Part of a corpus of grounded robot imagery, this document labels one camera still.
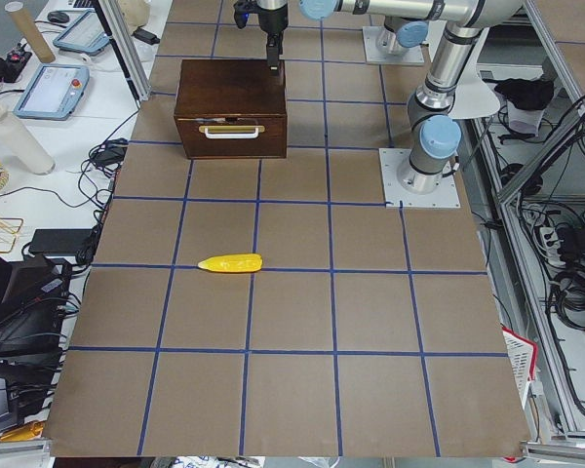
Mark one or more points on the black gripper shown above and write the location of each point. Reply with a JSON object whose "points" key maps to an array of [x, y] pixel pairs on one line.
{"points": [[272, 20]]}

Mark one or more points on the wooden drawer with white handle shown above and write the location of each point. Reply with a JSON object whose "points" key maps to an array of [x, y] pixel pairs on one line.
{"points": [[233, 137]]}

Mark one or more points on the yellow corn cob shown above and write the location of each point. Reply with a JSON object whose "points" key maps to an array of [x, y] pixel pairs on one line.
{"points": [[232, 263]]}

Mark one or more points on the dark wooden drawer cabinet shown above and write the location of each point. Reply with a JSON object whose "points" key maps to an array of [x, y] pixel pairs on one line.
{"points": [[213, 88]]}

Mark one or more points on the black power adapter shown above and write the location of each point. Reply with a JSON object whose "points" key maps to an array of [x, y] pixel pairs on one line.
{"points": [[146, 36]]}

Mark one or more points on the beige cap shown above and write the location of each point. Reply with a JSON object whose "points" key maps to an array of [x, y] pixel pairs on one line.
{"points": [[136, 13]]}

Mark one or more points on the far teach pendant tablet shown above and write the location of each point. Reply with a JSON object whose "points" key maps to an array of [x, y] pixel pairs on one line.
{"points": [[83, 35]]}

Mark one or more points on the teach pendant tablet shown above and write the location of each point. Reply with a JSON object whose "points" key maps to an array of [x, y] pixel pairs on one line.
{"points": [[53, 92], [83, 35]]}

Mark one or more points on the white plastic chair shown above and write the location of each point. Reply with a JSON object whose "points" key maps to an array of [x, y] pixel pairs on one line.
{"points": [[473, 98]]}

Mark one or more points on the black computer mouse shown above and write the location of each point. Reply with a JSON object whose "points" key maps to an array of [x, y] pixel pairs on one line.
{"points": [[58, 17]]}

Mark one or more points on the near teach pendant tablet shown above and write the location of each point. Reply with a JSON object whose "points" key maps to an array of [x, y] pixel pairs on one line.
{"points": [[53, 92]]}

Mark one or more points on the cardboard tube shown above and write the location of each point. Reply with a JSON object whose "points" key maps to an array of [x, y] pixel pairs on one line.
{"points": [[23, 20]]}

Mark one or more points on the white cylinder bottle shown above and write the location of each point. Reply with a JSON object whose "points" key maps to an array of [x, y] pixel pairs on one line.
{"points": [[16, 136]]}

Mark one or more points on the black laptop power brick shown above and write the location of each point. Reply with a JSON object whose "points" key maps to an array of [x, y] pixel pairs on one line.
{"points": [[54, 241]]}

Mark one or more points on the white plastic basket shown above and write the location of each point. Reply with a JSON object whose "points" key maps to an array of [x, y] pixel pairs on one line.
{"points": [[522, 354]]}

